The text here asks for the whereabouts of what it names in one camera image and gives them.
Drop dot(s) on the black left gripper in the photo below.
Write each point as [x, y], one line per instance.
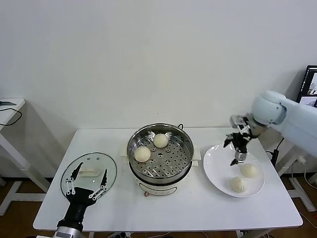
[78, 200]

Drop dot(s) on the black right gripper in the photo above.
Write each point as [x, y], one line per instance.
[241, 142]

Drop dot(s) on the white steamed baozi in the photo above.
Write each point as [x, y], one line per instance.
[238, 184]
[250, 171]
[142, 154]
[161, 140]

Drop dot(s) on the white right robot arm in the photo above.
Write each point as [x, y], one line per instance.
[267, 106]

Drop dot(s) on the stainless steel steamer basket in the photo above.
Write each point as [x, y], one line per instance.
[173, 161]

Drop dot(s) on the round glass pot lid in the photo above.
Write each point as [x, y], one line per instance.
[109, 162]

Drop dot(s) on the white round plate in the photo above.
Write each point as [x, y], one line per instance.
[218, 171]

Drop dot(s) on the black power adapter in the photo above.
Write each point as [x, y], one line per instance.
[274, 156]

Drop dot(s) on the white side table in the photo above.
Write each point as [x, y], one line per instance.
[288, 163]
[10, 116]

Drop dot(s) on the white floor power strip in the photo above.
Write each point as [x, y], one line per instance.
[121, 234]

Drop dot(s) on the white charger plug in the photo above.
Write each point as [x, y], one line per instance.
[302, 160]

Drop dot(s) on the grey open laptop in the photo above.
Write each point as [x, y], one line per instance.
[309, 81]

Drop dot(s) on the flat black tool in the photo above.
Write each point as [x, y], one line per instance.
[8, 102]

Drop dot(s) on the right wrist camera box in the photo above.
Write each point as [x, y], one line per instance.
[236, 121]

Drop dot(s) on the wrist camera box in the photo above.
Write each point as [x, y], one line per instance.
[64, 234]
[236, 121]

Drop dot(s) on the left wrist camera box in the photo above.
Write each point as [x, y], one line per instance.
[64, 234]

